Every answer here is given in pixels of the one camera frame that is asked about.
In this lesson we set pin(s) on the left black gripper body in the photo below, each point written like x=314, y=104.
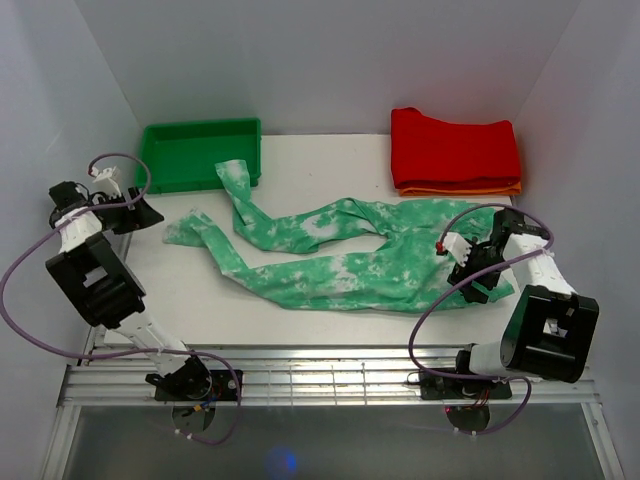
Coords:
x=114, y=214

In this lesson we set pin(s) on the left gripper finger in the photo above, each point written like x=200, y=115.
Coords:
x=120, y=228
x=145, y=216

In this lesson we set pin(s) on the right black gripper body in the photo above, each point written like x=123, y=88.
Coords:
x=480, y=258

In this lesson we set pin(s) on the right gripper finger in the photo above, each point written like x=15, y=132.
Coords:
x=476, y=294
x=458, y=274

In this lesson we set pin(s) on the green white tie-dye trousers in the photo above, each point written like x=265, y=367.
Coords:
x=351, y=254

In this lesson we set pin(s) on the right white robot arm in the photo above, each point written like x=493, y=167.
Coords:
x=550, y=331

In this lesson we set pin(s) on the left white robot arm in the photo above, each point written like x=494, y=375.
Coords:
x=106, y=293

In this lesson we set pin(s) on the orange folded trousers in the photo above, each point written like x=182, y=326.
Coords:
x=510, y=190

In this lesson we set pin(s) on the red folded trousers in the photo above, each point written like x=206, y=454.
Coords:
x=427, y=152

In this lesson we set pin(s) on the green plastic bin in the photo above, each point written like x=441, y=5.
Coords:
x=182, y=156

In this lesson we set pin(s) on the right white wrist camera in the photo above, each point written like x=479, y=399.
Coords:
x=455, y=245

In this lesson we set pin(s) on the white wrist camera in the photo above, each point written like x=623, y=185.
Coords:
x=106, y=180
x=455, y=245

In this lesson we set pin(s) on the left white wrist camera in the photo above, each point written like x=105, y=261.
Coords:
x=106, y=180

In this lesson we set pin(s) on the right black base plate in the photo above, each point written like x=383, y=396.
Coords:
x=436, y=387

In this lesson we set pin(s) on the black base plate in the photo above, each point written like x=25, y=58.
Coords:
x=436, y=387
x=224, y=388

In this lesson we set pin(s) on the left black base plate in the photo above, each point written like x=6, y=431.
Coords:
x=224, y=388

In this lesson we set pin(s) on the aluminium rail frame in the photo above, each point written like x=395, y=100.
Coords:
x=291, y=378

